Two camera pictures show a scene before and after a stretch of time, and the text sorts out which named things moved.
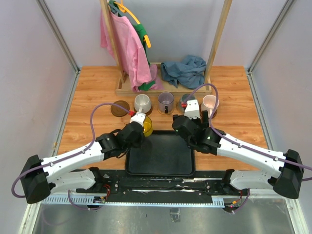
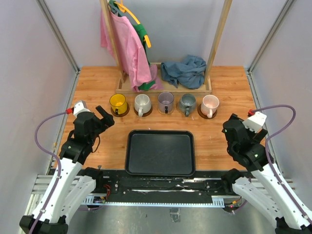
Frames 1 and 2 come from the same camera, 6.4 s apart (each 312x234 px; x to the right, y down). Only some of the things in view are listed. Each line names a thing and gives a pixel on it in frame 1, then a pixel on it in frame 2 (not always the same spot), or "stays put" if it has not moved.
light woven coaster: (166, 113) stays put
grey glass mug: (184, 99) stays put
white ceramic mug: (142, 103) stays put
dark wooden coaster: (118, 111) stays put
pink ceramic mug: (208, 104) stays put
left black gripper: (138, 143) → (107, 118)
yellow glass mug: (147, 127) → (118, 104)
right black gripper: (204, 123) → (256, 137)
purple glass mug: (165, 103) stays put
